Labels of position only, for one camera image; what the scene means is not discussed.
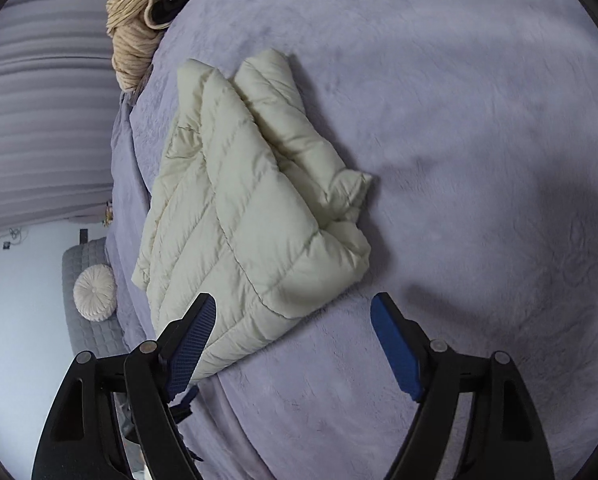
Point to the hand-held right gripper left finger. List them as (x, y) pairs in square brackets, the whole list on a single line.
[(194, 345)]

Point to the round cream cushion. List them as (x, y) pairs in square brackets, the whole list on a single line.
[(95, 292)]

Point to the grey pleated curtain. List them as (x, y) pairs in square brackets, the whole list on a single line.
[(44, 110)]

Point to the beige striped garment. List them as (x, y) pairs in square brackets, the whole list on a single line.
[(131, 35)]

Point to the grey quilted headboard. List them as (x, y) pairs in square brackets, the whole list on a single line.
[(94, 345)]

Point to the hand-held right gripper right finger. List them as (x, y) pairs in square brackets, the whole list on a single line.
[(396, 350)]

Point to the purple fleece blanket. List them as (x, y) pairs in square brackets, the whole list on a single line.
[(454, 135)]

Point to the small yellow items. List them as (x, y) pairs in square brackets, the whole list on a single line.
[(108, 212)]

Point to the cream puffer jacket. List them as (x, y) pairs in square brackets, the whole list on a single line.
[(244, 200)]

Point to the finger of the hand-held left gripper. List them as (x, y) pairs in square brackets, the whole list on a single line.
[(188, 399)]

